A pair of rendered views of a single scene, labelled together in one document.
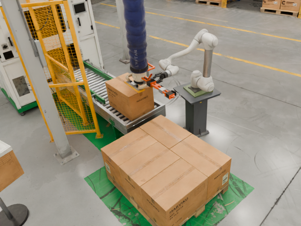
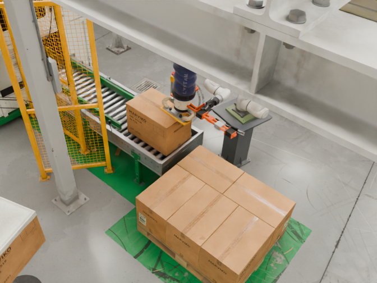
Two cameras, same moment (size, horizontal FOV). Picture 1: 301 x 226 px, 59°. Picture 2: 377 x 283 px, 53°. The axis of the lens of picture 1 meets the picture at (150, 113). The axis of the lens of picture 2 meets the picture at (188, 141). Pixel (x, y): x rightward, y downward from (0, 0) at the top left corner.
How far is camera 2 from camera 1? 111 cm
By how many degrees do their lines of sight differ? 15
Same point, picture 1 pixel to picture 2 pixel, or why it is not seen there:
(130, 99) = (168, 130)
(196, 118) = (239, 146)
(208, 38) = not seen: hidden behind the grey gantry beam
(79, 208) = (111, 273)
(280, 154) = (333, 187)
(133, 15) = not seen: hidden behind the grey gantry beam
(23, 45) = (33, 68)
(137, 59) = (187, 85)
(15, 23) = (27, 40)
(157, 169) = (215, 222)
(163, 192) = (230, 251)
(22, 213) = not seen: outside the picture
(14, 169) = (36, 238)
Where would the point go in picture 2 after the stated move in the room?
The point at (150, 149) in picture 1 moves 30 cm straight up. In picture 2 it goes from (200, 195) to (202, 174)
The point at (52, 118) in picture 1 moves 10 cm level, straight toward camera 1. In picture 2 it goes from (60, 157) to (64, 163)
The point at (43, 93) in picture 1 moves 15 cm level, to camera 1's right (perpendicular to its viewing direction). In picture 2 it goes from (52, 126) to (69, 124)
